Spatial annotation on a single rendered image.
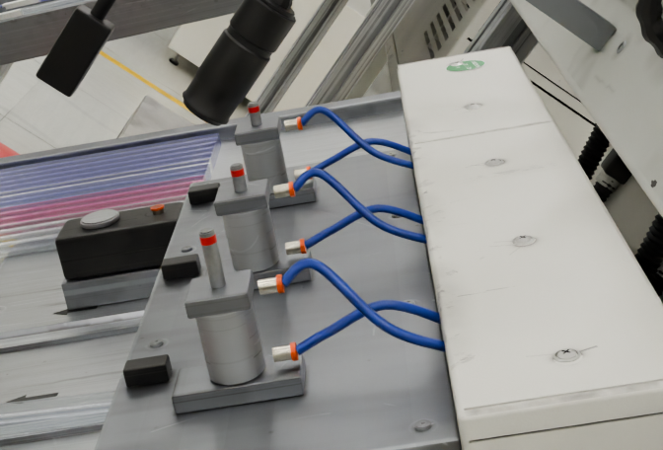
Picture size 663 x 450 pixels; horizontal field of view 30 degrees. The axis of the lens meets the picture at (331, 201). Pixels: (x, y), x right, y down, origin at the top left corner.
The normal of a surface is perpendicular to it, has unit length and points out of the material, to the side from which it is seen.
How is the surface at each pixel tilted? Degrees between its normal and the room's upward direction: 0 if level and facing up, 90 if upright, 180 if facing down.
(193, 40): 90
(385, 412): 44
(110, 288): 90
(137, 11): 90
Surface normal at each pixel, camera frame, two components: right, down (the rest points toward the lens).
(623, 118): -0.83, -0.53
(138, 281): -0.01, 0.33
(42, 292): -0.18, -0.93
